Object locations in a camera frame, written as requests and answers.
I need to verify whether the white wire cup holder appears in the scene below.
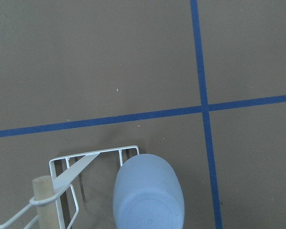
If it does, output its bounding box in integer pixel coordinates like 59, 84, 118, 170
0, 146, 140, 229

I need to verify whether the light blue plastic cup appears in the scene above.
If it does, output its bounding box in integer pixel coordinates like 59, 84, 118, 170
113, 154, 185, 229

